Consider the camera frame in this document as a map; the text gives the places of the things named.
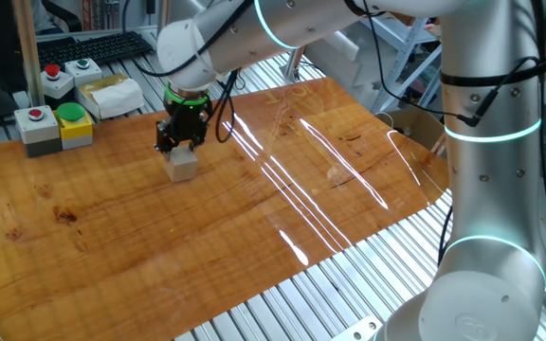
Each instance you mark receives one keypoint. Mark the red lattice bar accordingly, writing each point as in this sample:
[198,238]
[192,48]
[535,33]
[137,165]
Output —
[86,14]

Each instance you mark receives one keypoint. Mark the white box small green button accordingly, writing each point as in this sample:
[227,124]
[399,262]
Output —
[85,73]

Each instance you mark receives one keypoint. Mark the cardboard tissue box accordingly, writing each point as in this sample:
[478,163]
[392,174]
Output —
[112,97]

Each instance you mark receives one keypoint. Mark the person in grey shirt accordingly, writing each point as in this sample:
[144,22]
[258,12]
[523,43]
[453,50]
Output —
[41,14]

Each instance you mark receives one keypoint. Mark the black chair armrest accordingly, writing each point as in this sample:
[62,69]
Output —
[67,16]

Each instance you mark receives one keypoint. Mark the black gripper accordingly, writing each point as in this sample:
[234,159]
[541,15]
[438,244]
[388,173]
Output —
[185,123]

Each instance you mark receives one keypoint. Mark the grey metal shelf rack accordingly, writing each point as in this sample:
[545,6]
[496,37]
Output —
[397,71]

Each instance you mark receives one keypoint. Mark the yellow box green button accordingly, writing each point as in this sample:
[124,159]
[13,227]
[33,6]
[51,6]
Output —
[75,130]

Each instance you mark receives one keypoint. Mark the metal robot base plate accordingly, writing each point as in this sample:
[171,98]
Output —
[358,331]

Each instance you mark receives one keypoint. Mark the glossy wood grain mat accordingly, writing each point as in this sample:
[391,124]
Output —
[159,227]

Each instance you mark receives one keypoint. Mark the white box red mushroom button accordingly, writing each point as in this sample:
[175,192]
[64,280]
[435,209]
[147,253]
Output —
[57,83]

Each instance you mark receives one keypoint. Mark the open cardboard box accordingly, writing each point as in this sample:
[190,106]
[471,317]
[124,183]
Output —
[420,124]

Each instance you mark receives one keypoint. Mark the grey box red button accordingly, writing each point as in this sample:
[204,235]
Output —
[38,132]

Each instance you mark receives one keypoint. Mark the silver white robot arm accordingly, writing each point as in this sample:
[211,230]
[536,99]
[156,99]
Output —
[491,189]

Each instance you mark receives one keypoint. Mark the black computer keyboard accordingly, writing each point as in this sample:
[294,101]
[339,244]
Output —
[97,47]

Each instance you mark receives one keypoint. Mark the pale wooden cube block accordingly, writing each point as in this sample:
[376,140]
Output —
[181,166]

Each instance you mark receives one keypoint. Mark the black power adapter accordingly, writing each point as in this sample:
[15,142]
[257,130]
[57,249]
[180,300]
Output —
[151,5]

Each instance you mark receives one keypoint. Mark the aluminium frame post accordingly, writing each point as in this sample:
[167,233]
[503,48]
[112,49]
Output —
[164,12]
[293,66]
[29,52]

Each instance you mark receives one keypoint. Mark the slanted aluminium frame profile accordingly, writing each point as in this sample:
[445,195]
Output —
[439,146]

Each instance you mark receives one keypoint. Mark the white foam packing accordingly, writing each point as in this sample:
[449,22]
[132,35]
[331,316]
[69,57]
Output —
[349,57]

